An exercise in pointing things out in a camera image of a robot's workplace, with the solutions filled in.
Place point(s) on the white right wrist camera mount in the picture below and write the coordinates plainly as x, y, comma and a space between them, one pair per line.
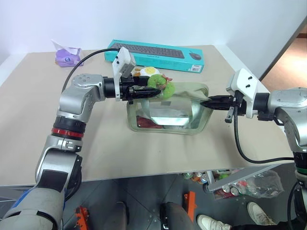
244, 83

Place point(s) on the clear plastic bag of cans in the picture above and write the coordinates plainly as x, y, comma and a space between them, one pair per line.
261, 187

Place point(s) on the purple tissue pack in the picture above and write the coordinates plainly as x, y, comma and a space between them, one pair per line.
67, 56

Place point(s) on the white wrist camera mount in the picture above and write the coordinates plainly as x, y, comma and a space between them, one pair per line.
244, 83
122, 57

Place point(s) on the white sneaker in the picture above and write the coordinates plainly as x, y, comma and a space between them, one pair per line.
211, 222
259, 213

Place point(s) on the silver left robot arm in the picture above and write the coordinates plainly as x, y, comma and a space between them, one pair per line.
76, 95

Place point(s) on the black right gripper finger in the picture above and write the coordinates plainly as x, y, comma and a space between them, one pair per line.
221, 98
216, 105

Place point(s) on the teal keyboard mouse box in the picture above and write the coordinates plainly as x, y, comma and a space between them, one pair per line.
168, 60

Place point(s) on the dark rounded shape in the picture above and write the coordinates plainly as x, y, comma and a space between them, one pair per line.
173, 215
122, 215

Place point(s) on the orange black tool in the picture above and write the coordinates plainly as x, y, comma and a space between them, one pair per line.
191, 203

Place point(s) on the red item inside pouch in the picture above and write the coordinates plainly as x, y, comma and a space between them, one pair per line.
145, 122

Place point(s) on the orange black clamp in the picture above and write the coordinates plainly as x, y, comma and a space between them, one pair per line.
81, 215

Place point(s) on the fried egg plush toy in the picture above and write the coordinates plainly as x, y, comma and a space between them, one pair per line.
149, 70

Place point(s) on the green transparent zip pouch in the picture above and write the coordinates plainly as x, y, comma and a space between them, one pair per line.
187, 115

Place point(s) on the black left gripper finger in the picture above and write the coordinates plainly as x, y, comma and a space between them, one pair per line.
146, 93
142, 81

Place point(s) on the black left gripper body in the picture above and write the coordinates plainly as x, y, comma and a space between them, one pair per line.
125, 92

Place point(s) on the cluster of drink cans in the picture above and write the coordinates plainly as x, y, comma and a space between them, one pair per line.
196, 177

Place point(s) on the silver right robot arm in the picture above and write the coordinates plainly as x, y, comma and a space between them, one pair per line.
285, 105

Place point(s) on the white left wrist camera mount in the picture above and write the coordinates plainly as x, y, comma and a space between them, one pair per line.
122, 57

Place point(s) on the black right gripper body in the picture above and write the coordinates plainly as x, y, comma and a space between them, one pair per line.
238, 105

